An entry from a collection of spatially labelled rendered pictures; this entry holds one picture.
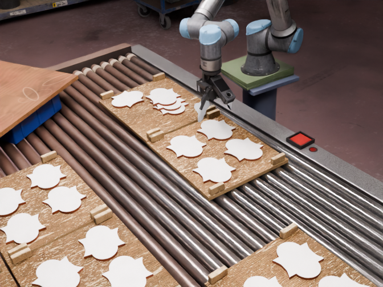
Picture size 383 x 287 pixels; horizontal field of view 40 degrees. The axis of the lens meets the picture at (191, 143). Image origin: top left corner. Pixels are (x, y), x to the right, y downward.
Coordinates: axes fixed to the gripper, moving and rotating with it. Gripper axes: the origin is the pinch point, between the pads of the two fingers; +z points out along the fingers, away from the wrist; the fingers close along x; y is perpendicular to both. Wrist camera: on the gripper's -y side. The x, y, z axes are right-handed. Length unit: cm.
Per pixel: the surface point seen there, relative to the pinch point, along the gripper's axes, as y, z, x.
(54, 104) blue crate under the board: 55, 3, 44
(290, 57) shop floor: 174, 100, -205
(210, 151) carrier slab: -9.7, 6.5, 9.9
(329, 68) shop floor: 138, 100, -217
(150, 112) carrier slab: 28.9, 6.4, 13.2
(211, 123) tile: 4.3, 5.5, -0.8
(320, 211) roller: -56, 8, 0
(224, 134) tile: -4.7, 5.5, -0.4
